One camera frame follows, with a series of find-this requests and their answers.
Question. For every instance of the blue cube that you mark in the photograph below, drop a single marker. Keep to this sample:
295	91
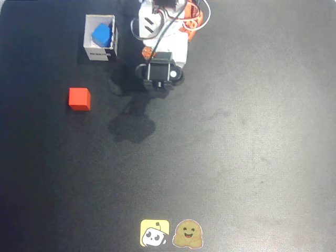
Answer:
102	34

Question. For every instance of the white and orange robot arm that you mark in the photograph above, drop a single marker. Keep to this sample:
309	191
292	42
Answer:
147	15

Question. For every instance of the white cardboard box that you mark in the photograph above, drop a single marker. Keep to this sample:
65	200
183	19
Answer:
98	53

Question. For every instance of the red cube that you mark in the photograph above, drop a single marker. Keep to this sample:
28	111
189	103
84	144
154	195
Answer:
78	98

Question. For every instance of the black table mat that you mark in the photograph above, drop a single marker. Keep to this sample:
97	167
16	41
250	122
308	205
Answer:
249	144

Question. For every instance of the yellow robot sticker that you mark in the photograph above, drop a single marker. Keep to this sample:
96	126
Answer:
155	233

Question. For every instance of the hugging face emoji sticker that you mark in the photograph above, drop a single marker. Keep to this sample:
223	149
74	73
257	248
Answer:
187	233

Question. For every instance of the black gripper camera with mount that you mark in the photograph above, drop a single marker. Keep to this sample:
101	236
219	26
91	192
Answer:
158	71

